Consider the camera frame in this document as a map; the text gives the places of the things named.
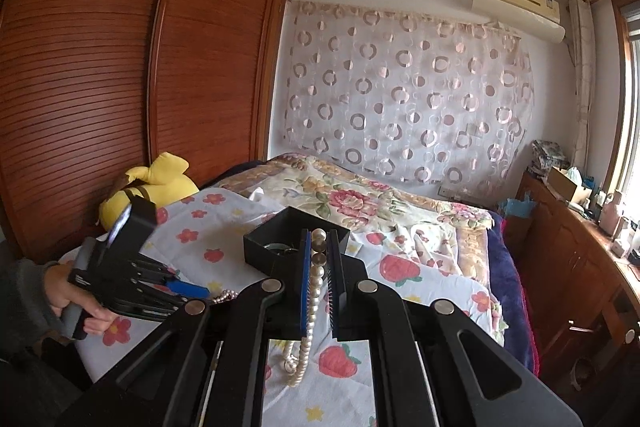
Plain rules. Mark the long wooden cabinet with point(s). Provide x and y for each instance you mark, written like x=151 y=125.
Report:
x=565 y=267

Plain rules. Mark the wall power outlet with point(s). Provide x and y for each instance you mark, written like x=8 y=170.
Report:
x=448 y=191

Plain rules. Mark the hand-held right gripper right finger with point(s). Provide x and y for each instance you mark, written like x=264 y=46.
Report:
x=336 y=292

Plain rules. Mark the pink kettle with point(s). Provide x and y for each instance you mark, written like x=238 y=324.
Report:
x=612 y=214

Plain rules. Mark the floral quilt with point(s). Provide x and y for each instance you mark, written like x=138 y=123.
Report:
x=360 y=197

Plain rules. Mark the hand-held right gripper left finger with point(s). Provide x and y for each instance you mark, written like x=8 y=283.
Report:
x=302 y=282

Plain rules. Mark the wooden-framed window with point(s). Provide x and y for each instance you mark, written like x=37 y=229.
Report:
x=631 y=107

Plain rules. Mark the cardboard box with tissues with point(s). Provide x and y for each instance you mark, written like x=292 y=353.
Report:
x=565 y=184

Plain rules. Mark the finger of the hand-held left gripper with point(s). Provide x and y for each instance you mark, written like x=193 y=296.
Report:
x=150 y=307
x=190 y=289

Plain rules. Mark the folded patterned cloth stack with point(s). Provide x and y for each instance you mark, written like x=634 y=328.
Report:
x=547 y=157

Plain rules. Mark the beige window curtain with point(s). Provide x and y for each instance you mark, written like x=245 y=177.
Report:
x=581 y=82

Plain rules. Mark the small white container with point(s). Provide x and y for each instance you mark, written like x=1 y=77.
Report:
x=622 y=243

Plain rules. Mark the yellow plush toy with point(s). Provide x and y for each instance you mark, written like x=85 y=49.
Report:
x=150 y=187

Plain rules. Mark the strawberry flower print sheet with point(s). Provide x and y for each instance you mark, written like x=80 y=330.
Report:
x=210 y=232

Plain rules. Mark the small black device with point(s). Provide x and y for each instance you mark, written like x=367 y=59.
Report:
x=634 y=257

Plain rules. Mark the person's left hand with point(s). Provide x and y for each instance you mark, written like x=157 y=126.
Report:
x=67 y=292

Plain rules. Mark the beige wall air conditioner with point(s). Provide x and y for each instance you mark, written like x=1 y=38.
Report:
x=520 y=7

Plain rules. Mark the sheer circle-patterned curtain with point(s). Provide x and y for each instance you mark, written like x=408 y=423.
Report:
x=400 y=92

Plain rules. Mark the round metal jewelry piece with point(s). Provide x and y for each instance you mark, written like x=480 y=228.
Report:
x=279 y=248

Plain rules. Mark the brown slatted wooden wardrobe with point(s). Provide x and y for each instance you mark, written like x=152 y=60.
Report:
x=100 y=82

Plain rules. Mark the blue plastic bag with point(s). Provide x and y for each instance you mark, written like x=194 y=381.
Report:
x=517 y=206

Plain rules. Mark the black jewelry box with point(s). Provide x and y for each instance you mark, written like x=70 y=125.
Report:
x=280 y=227

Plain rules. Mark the dark blue blanket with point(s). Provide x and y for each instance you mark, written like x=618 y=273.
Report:
x=515 y=287

